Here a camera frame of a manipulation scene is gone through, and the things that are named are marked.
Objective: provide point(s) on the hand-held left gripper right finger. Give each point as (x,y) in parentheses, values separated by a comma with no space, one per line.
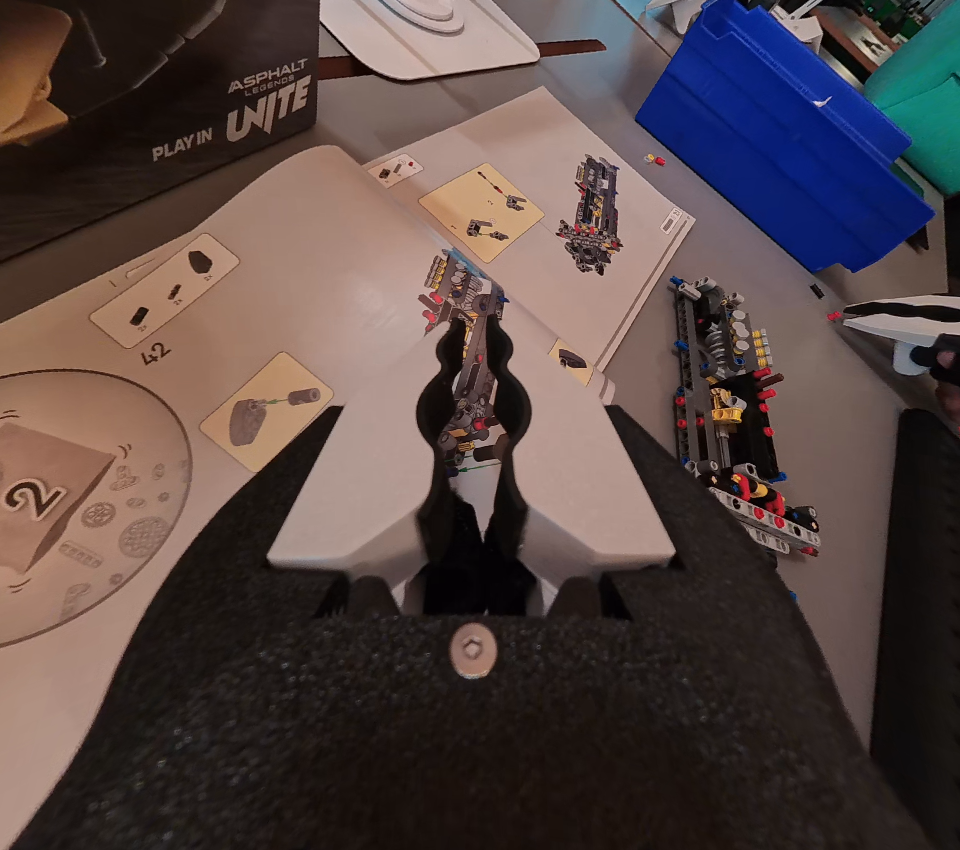
(600,490)

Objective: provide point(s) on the person's right hand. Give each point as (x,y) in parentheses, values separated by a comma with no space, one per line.
(951,393)

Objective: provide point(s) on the lego chassis model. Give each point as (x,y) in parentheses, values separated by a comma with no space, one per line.
(750,430)

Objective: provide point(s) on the open instruction booklet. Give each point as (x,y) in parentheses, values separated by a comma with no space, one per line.
(300,228)

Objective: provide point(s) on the teal bag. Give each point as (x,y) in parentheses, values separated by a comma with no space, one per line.
(930,100)

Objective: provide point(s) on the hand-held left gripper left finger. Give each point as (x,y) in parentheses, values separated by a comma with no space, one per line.
(352,490)

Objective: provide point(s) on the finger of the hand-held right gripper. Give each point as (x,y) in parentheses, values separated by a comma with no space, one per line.
(922,303)
(892,333)

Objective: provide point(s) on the blue plastic bin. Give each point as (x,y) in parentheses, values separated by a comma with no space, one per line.
(787,138)

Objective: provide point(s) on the black perforated mat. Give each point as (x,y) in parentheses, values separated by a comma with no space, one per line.
(922,602)

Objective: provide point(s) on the lego set box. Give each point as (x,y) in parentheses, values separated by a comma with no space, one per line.
(262,3)

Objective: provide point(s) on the long grey lego beam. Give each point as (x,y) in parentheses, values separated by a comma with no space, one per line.
(780,528)

